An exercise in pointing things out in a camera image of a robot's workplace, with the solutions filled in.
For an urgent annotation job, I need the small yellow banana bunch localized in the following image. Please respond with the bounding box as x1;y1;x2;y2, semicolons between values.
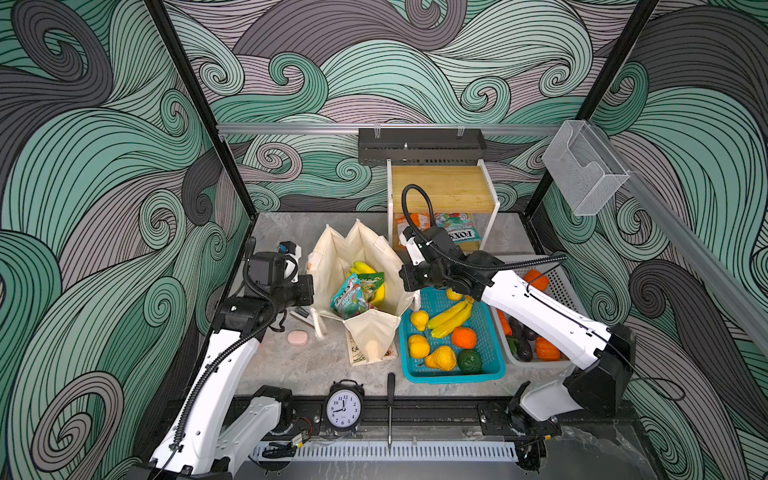
427;300;474;339

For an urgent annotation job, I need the green Fox's candy bag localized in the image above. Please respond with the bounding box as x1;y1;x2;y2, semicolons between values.
435;213;481;244

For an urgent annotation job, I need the orange Fox's candy bag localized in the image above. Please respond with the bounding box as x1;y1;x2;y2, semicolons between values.
394;213;431;238

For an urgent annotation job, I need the orange mini pumpkin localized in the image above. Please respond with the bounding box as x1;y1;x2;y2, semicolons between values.
535;336;562;362

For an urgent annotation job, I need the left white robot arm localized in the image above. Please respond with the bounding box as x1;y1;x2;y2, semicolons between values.
127;242;313;479

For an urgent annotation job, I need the green avocado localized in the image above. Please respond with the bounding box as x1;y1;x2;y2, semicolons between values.
457;349;483;375

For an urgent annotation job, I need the white slotted cable duct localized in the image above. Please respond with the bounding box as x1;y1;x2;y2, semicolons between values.
278;440;518;463

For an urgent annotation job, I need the red green candy bag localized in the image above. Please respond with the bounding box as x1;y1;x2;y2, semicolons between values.
330;274;371;320

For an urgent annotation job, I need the clear plastic wall holder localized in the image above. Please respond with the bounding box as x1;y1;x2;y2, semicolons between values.
542;120;629;217

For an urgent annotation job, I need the yellow pear front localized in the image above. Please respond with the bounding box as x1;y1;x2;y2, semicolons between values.
424;346;457;371

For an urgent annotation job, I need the orange carrot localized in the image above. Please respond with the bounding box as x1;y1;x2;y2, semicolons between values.
496;309;513;337

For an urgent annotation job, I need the yellow orange bottom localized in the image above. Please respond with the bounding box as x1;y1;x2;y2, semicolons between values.
407;334;431;360

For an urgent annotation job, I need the black alarm clock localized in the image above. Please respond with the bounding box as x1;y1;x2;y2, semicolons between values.
323;379;365;433

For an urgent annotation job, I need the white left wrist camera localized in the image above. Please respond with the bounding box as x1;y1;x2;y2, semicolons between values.
278;241;302;263

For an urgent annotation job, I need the large yellow banana bunch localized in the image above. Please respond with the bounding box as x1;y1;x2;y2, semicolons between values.
350;261;387;307

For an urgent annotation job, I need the white grey stapler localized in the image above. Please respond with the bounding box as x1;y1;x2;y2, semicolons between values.
290;307;313;325

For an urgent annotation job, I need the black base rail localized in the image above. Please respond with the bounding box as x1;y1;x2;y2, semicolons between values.
161;394;637;442

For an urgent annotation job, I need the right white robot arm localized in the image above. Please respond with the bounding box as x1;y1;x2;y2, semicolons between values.
400;227;636;422

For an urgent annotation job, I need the orange tangerine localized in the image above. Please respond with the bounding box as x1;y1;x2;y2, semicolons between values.
451;327;478;350

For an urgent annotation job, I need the black handled screwdriver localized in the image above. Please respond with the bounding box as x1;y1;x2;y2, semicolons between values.
387;372;396;451

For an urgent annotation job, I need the yellow green candy bag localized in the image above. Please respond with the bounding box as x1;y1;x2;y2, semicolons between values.
356;272;387;303

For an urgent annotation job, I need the yellow lemon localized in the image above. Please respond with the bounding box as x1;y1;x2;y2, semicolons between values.
446;289;464;301
410;310;430;332

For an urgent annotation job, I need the dark green cucumber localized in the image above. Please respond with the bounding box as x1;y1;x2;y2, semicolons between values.
508;318;533;362

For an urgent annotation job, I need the white plastic vegetable basket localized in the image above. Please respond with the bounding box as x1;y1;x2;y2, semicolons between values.
482;254;589;370

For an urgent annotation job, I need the yellow lemon middle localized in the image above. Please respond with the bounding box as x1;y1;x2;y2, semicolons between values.
410;310;430;332

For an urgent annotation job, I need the teal plastic fruit basket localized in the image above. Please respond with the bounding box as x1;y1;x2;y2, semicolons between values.
399;288;506;384

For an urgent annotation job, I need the cream canvas grocery bag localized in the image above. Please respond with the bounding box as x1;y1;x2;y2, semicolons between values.
307;221;420;362

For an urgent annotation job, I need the pink round sponge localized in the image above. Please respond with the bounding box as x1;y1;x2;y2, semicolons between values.
286;330;309;346

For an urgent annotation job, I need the yellow lemon top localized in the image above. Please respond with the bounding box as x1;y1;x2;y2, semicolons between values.
446;289;464;301

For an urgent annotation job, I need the black metal wall tray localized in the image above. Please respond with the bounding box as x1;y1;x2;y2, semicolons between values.
357;127;487;166

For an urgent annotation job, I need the orange bell pepper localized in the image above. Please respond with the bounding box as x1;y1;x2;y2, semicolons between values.
523;270;550;291

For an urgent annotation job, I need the white wooden two-tier shelf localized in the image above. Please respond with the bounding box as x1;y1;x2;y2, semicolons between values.
386;159;500;249

